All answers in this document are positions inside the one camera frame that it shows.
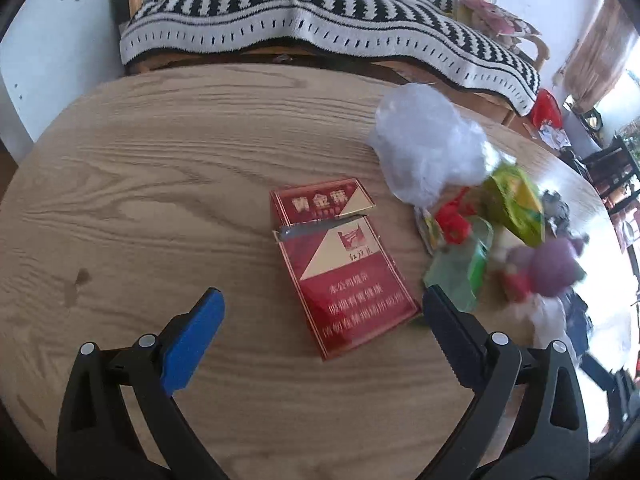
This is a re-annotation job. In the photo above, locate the red plastic piece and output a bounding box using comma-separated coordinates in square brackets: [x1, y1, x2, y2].
[434, 187, 473, 246]

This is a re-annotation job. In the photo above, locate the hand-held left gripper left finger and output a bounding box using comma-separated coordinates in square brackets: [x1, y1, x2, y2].
[56, 287, 231, 480]

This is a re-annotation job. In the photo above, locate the dark blue cloth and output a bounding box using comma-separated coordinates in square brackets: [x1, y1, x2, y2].
[560, 292, 593, 356]

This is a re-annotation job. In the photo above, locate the brown curtain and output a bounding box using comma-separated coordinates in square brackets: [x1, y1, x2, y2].
[565, 0, 628, 111]

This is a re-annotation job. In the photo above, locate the pink floral cushion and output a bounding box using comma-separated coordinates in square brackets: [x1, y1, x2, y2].
[457, 0, 541, 51]

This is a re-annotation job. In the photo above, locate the black white striped blanket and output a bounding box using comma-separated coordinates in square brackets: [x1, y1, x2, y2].
[119, 0, 542, 117]

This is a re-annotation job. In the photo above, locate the red bag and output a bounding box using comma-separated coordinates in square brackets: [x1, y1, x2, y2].
[530, 89, 563, 128]

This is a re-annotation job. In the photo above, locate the small red packet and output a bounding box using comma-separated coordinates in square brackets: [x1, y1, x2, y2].
[502, 267, 533, 301]

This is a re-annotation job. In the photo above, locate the black side table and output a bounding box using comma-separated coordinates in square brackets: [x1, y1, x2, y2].
[582, 135, 640, 211]

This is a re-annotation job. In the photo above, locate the green yellow snack wrapper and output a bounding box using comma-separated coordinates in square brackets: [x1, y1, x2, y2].
[482, 165, 547, 247]

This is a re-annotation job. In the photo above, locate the purple plush toy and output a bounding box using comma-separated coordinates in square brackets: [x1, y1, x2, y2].
[505, 235, 588, 297]

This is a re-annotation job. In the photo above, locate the white plastic bag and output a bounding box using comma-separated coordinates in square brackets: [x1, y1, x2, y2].
[367, 82, 493, 208]

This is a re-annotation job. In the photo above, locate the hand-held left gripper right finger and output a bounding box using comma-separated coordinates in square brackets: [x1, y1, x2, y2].
[422, 284, 591, 480]

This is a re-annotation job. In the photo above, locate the grey paper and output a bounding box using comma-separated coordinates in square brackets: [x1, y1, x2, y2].
[540, 190, 576, 236]

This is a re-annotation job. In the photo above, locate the small yellow wrapper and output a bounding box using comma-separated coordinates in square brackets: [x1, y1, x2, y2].
[415, 207, 443, 256]

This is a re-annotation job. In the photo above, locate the red cigarette pack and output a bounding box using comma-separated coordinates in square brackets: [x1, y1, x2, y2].
[269, 176, 422, 362]

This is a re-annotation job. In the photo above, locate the clear green wrapper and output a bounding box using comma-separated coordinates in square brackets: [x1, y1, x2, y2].
[424, 217, 495, 313]

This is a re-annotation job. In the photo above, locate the white tissue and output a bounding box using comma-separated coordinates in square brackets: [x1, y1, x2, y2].
[520, 295, 581, 356]

